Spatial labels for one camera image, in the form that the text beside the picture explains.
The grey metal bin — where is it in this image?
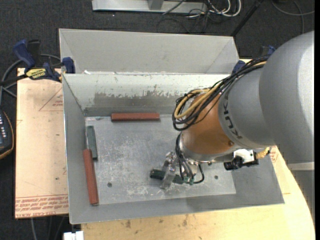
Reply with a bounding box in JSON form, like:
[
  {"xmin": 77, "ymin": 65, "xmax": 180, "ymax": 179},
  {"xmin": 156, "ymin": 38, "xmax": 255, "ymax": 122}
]
[{"xmin": 58, "ymin": 28, "xmax": 286, "ymax": 225}]

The brown cardboard board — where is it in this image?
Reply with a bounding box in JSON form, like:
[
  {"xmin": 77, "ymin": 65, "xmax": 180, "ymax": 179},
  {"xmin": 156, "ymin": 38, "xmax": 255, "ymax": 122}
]
[{"xmin": 14, "ymin": 67, "xmax": 70, "ymax": 220}]

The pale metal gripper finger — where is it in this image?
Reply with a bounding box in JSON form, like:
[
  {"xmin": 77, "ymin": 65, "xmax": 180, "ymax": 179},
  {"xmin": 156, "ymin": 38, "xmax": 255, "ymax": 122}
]
[
  {"xmin": 159, "ymin": 167, "xmax": 177, "ymax": 190},
  {"xmin": 161, "ymin": 151, "xmax": 177, "ymax": 173}
]

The dark green block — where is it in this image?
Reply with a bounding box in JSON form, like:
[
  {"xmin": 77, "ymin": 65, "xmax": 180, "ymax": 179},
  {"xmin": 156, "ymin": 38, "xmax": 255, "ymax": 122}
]
[
  {"xmin": 86, "ymin": 125, "xmax": 99, "ymax": 160},
  {"xmin": 149, "ymin": 168, "xmax": 184, "ymax": 185}
]

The red-brown flat block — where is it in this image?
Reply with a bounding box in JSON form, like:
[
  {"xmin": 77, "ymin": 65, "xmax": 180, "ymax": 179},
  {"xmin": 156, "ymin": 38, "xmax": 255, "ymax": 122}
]
[
  {"xmin": 82, "ymin": 148, "xmax": 100, "ymax": 206},
  {"xmin": 110, "ymin": 112, "xmax": 161, "ymax": 122}
]

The black cylinder on white bracket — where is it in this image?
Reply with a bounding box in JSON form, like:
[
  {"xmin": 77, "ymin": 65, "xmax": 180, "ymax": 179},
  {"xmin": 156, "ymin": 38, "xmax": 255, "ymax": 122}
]
[{"xmin": 223, "ymin": 147, "xmax": 272, "ymax": 171}]

